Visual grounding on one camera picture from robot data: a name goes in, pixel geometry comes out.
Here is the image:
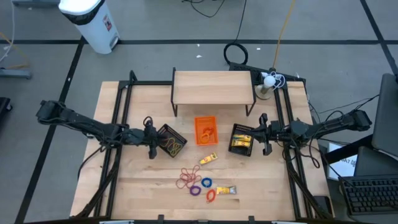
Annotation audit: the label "black keyboard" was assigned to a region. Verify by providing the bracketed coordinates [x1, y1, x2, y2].
[339, 174, 398, 216]

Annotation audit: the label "dark grey monitor base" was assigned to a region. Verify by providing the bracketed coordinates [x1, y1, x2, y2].
[354, 146, 398, 178]

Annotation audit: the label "orange slotted plastic basket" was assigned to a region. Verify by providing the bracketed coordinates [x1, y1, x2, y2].
[194, 115, 219, 147]

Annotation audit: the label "grey monitor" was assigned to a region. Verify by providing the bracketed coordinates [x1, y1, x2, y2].
[371, 73, 398, 158]

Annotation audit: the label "black table frame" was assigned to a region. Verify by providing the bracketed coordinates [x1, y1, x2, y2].
[70, 70, 335, 220]

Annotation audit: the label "wooden riser shelf black legs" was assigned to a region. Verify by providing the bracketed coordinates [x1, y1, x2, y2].
[170, 67, 257, 118]

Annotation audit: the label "white paper sheet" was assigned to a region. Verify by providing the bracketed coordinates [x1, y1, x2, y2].
[326, 142, 358, 182]

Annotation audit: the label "white plug cable bundle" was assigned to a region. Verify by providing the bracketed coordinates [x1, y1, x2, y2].
[261, 70, 287, 91]

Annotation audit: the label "white bulb table lamp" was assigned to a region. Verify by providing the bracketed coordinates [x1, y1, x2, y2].
[255, 74, 277, 100]

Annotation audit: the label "orange hanging cable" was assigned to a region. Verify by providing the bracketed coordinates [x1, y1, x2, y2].
[272, 0, 296, 70]

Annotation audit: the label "white trash can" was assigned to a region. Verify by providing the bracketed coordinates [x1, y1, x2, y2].
[58, 0, 121, 55]

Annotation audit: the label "grey floor bar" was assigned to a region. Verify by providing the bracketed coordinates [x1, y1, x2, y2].
[0, 68, 34, 79]

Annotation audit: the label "black phone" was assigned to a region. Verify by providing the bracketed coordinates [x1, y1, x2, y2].
[312, 195, 333, 215]

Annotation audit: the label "black slotted plastic basket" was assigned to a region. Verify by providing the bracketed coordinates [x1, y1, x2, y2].
[156, 123, 188, 159]
[228, 123, 255, 157]

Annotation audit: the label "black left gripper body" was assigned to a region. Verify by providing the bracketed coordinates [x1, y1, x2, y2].
[127, 128, 147, 146]

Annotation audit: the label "yellow rubber band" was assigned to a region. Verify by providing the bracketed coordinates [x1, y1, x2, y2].
[169, 141, 184, 156]
[162, 136, 177, 151]

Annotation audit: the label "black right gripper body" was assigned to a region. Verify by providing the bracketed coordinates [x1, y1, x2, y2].
[267, 120, 283, 142]

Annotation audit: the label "black floor object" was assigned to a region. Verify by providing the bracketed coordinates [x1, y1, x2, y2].
[0, 96, 13, 121]

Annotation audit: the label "black hanging cable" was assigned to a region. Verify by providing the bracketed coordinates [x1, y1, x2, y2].
[223, 0, 249, 66]

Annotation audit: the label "red rubber band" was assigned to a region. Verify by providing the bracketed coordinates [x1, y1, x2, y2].
[180, 167, 195, 180]
[189, 164, 202, 183]
[183, 170, 197, 190]
[175, 169, 189, 190]

